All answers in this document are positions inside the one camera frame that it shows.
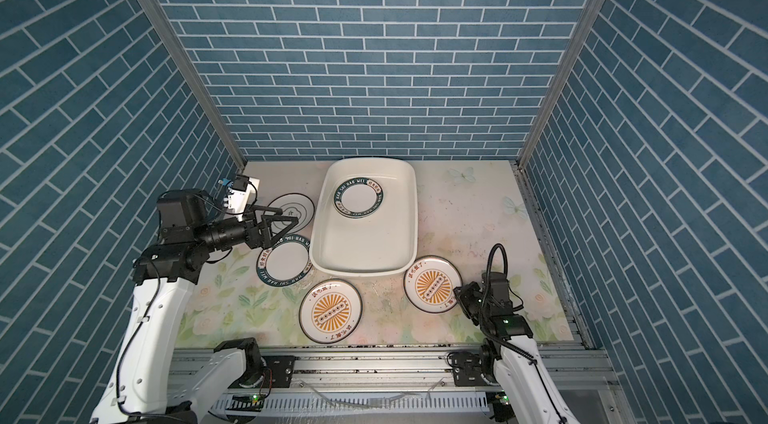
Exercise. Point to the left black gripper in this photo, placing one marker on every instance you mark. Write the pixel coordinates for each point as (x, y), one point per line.
(261, 239)

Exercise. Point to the white plate thin dark rim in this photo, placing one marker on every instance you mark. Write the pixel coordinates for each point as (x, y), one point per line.
(296, 205)

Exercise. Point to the orange sunburst plate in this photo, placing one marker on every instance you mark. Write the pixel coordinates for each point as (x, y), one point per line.
(330, 312)
(429, 284)

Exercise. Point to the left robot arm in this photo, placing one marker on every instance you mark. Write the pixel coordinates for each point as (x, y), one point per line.
(165, 276)

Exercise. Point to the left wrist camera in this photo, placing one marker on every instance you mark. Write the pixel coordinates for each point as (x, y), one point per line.
(241, 194)

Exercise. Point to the green lettered rim plate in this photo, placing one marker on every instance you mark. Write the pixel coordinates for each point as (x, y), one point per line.
(286, 263)
(358, 197)

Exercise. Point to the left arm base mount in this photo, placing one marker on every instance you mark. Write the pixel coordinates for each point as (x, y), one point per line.
(276, 372)

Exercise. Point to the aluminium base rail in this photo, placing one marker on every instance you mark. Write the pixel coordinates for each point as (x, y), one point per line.
(389, 380)

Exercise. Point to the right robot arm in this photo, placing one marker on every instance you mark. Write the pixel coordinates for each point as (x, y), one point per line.
(509, 355)

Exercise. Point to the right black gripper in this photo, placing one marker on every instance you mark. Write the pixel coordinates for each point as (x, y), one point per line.
(464, 296)

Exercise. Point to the white plastic bin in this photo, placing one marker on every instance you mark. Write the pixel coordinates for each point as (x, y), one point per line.
(382, 244)

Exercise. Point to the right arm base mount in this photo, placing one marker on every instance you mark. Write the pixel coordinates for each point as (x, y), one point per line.
(471, 367)

